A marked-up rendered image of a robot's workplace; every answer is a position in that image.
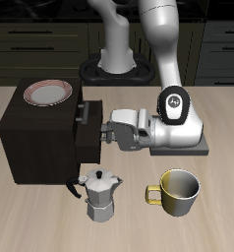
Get dark wooden cabinet drawer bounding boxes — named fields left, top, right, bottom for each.
left=75, top=99, right=103, bottom=165

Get dark kitchen cupboards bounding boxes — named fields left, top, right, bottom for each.
left=0, top=19, right=205, bottom=87

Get flat dark grey stove plate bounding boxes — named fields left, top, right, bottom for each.
left=149, top=132, right=210, bottom=157

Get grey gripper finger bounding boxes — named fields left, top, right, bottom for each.
left=100, top=122, right=113, bottom=133
left=100, top=132, right=115, bottom=145

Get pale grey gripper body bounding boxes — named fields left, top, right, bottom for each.
left=109, top=108, right=146, bottom=153

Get grey kitchen cupboard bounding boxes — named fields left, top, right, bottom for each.
left=194, top=19, right=234, bottom=87

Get white plate with red rim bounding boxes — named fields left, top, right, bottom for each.
left=23, top=79, right=74, bottom=107

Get silver moka pot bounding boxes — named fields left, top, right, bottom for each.
left=65, top=168, right=124, bottom=223

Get dark wooden cabinet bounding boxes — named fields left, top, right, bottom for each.
left=0, top=77, right=103, bottom=185

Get grey drawer handle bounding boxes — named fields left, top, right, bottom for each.
left=75, top=101, right=89, bottom=125

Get yellow and white mug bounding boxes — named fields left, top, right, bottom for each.
left=145, top=168, right=202, bottom=218

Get flat black base plate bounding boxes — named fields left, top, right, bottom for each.
left=79, top=52, right=156, bottom=83

